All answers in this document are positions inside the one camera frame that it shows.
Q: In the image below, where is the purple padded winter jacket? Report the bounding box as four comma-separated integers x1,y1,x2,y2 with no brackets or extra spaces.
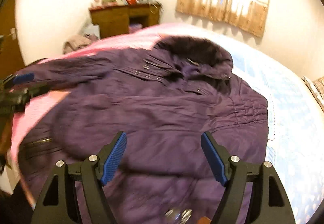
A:
18,36,269,223

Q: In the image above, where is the pile of clothes on floor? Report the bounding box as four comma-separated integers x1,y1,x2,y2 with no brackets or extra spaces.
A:
63,34,99,54

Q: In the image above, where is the pink and blue bedsheet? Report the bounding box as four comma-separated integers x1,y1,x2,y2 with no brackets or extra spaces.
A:
10,22,324,224

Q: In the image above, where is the brown wooden desk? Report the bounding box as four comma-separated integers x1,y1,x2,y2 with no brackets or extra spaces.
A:
89,2,162,39

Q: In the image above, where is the patterned pillow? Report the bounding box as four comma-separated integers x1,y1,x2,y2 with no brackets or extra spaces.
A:
302,76,323,110

